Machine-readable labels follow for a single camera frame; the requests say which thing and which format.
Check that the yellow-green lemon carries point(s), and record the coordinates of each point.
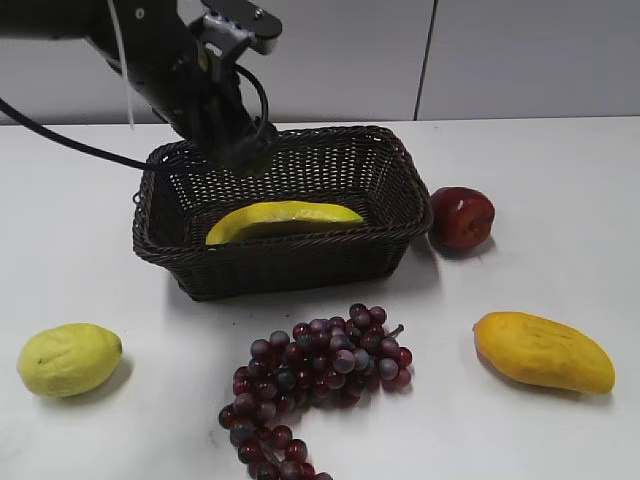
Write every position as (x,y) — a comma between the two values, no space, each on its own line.
(69,360)

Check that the yellow banana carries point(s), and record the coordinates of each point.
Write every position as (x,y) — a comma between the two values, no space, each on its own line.
(281,218)

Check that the black wicker basket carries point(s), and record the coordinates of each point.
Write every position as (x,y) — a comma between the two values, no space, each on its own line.
(365,168)

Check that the purple grape bunch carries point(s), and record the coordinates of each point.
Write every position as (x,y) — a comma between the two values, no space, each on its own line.
(326,362)

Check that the red apple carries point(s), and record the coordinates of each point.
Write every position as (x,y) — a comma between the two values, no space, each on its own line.
(462,218)

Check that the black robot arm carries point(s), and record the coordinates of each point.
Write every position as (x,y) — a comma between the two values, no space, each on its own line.
(142,22)

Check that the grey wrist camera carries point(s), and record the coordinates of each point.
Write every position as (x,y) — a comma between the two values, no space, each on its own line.
(227,28)

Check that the white cable tie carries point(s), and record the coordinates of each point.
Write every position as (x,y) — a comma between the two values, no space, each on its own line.
(122,61)

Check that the yellow mango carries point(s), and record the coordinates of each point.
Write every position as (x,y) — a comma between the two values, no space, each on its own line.
(537,351)

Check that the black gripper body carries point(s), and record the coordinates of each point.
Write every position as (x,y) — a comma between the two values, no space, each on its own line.
(199,96)

